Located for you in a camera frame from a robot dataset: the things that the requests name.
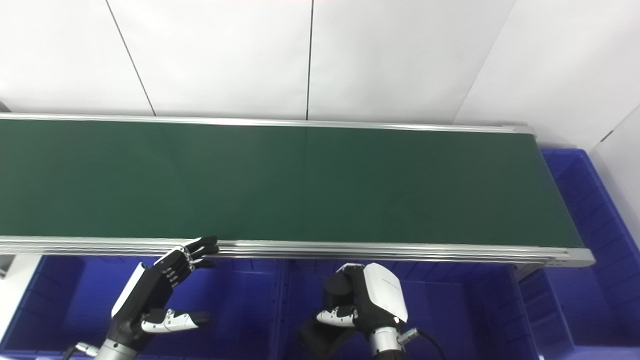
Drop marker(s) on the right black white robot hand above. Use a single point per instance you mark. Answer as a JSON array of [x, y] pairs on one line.
[[380, 295]]

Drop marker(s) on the green conveyor belt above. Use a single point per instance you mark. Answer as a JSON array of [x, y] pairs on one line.
[[300, 185]]

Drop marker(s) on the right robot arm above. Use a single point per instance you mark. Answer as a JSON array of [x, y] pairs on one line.
[[386, 345]]

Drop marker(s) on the blue plastic bin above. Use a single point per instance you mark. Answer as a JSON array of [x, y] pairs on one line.
[[75, 300], [580, 255], [460, 315]]

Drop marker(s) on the black cylinder-on-block part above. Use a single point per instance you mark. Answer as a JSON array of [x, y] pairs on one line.
[[337, 290]]

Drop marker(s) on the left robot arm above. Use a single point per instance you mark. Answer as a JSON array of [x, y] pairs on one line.
[[114, 351]]

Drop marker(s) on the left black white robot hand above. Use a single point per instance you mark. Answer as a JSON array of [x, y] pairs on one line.
[[145, 295]]

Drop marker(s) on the grey conveyor support leg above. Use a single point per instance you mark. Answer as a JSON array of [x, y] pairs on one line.
[[5, 265], [527, 270]]

